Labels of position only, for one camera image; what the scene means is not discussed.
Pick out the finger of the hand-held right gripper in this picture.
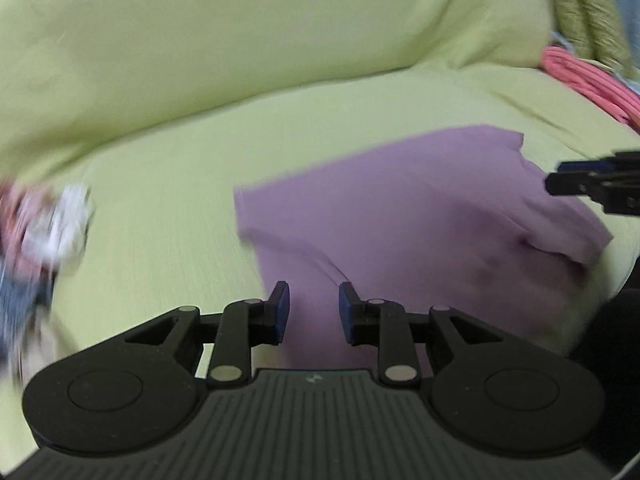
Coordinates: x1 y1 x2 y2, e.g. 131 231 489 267
557 151 640 173
545 170 640 216

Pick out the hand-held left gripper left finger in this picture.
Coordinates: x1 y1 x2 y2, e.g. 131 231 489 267
125 281 291 388

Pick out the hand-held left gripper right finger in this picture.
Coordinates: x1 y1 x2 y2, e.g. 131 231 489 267
339 282 505 387

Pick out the purple garment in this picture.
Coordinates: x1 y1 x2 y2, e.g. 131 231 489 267
234 125 615 376

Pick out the pink ribbed cloth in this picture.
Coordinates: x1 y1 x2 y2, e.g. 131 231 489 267
541 45 640 136

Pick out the green herringbone cushion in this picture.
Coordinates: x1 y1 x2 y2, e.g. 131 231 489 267
544 0 635 72

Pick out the white garment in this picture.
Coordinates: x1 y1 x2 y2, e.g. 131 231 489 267
35 183 96 273

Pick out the blue-grey patterned garment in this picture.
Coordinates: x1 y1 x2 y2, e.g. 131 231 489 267
0 260 56 361

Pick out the green covered sofa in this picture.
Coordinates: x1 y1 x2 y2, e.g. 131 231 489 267
0 0 640 480

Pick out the pink patterned garment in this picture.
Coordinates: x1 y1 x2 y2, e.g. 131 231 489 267
0 180 56 271

